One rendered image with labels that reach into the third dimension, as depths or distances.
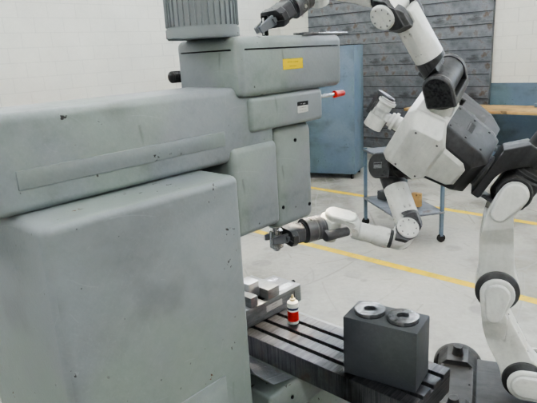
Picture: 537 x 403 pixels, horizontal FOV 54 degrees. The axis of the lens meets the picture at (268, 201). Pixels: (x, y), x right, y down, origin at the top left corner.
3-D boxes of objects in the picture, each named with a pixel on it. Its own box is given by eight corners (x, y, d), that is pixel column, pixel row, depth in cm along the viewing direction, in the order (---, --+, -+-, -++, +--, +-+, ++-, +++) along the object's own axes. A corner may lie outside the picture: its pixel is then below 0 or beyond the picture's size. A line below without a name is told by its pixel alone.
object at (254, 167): (227, 210, 178) (221, 133, 171) (282, 223, 162) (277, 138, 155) (183, 225, 165) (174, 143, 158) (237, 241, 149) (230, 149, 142)
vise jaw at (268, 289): (252, 284, 208) (251, 274, 207) (280, 294, 198) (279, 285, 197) (240, 289, 204) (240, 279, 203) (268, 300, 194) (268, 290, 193)
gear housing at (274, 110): (268, 116, 186) (266, 87, 184) (324, 118, 170) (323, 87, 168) (194, 129, 163) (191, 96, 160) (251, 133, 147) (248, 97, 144)
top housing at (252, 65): (283, 85, 191) (280, 37, 187) (343, 85, 174) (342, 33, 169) (179, 97, 158) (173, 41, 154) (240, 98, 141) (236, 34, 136)
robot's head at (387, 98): (387, 123, 186) (371, 112, 189) (401, 102, 182) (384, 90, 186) (379, 122, 181) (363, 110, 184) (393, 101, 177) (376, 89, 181)
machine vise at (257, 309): (274, 289, 218) (272, 265, 215) (301, 300, 208) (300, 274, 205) (208, 322, 194) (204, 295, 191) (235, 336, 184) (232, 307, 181)
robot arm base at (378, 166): (400, 187, 207) (395, 161, 211) (424, 175, 197) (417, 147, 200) (371, 186, 200) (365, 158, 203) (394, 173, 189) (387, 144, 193)
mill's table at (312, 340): (189, 288, 243) (188, 272, 241) (449, 391, 161) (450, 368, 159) (147, 307, 227) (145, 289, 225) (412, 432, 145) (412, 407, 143)
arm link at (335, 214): (327, 204, 190) (363, 213, 189) (322, 223, 195) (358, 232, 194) (324, 214, 185) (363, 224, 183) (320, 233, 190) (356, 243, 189)
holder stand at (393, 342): (359, 353, 170) (359, 296, 164) (428, 371, 158) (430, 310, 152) (344, 372, 160) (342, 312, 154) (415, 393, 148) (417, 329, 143)
